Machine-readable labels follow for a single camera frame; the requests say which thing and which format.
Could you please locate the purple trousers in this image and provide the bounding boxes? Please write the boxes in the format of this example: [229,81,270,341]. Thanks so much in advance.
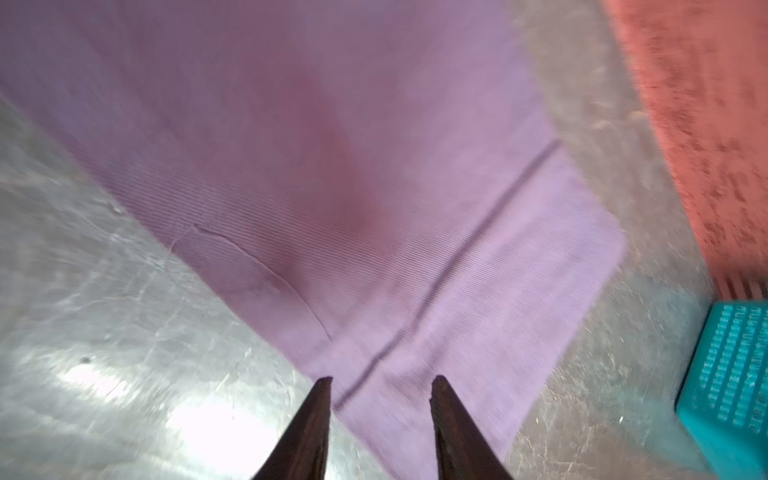
[1,1,626,479]

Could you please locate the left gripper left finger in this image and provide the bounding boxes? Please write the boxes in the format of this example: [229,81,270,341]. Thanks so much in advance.
[252,377,332,480]

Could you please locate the teal plastic basket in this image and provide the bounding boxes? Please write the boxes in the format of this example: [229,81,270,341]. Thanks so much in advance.
[675,300,767,479]

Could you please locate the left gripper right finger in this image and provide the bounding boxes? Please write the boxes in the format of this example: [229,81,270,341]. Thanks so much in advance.
[429,375,512,480]

